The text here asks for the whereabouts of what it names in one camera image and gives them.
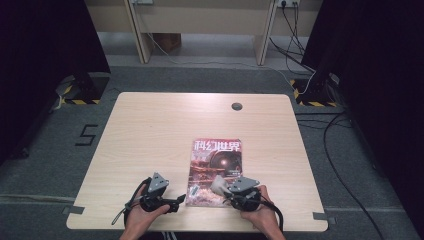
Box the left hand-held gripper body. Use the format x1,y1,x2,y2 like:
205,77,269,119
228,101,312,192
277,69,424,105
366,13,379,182
133,172,175,214

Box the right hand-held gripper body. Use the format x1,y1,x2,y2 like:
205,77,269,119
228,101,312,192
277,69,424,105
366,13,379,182
228,176,263,212

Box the white waffle cloth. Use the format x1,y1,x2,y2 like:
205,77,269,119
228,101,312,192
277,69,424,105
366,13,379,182
210,175,232,197

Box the magazine with reddish cover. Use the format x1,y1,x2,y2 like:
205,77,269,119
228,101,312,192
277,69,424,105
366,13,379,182
185,138,244,208

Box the person's left hand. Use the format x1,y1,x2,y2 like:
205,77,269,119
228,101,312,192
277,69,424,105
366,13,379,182
123,184,171,232

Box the person's right hand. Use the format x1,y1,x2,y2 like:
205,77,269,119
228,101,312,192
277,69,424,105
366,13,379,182
239,184,278,232

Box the grey floor tape piece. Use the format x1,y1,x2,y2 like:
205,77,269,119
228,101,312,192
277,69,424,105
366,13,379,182
312,211,337,225
61,205,86,216

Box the stand base with hazard tape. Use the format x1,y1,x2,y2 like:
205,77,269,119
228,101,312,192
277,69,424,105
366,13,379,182
54,72,111,106
289,73,339,108

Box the brown cardboard box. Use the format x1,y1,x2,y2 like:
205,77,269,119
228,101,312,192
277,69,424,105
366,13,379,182
153,33,183,53

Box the black curtain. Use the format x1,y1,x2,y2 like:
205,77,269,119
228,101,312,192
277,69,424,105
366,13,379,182
301,0,424,231
0,0,112,165

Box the right hand-held gripper black cable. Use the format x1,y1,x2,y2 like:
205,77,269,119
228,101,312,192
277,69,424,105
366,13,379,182
258,194,285,233

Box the long black floor cable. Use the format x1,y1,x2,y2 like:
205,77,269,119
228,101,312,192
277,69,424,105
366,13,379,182
294,111,386,240

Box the long white floor cable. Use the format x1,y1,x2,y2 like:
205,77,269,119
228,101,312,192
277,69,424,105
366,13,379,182
146,33,295,92

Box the black cables from wall socket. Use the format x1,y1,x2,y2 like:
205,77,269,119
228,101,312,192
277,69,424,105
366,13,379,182
269,0,316,74

